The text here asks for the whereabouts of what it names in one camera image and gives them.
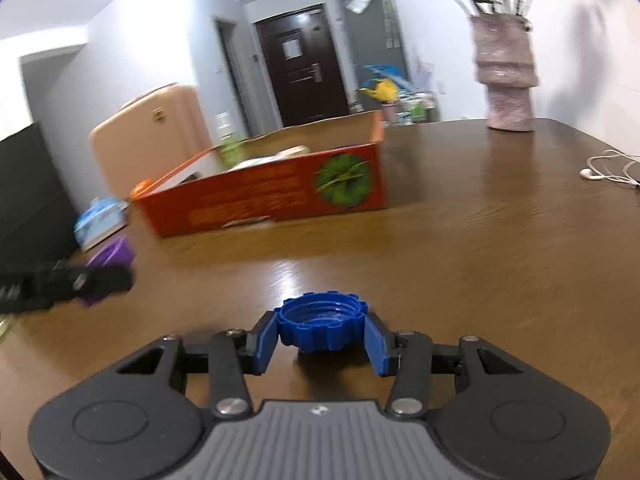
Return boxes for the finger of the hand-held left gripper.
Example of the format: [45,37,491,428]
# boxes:
[84,236,136,307]
[0,260,134,313]

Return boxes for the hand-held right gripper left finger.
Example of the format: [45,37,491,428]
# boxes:
[116,311,278,418]

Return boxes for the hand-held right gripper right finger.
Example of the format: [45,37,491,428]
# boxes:
[364,311,523,418]

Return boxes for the blue ridged plastic lid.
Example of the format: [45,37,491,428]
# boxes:
[277,291,370,353]

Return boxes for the red cardboard box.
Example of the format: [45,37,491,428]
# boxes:
[131,110,388,238]

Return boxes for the blue tissue pack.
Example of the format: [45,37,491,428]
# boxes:
[74,197,128,252]

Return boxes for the black paper bag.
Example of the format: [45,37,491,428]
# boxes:
[0,121,81,266]

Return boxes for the pink ribbed suitcase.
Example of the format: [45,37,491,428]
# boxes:
[89,84,217,200]

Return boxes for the green spray bottle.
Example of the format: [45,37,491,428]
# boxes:
[215,112,246,166]

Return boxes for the yellow watering can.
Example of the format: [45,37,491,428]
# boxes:
[359,79,398,103]

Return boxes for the dark brown entrance door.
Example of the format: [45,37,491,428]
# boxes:
[253,4,350,128]

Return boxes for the blue folding stool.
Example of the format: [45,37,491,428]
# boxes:
[362,64,408,88]

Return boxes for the white earphones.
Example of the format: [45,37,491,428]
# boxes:
[580,149,640,185]

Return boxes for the pink textured vase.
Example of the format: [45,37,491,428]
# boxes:
[470,14,541,132]

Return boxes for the grey refrigerator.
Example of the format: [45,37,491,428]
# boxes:
[336,0,411,111]

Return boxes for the wire rack with bottles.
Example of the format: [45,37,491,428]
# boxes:
[397,91,441,125]

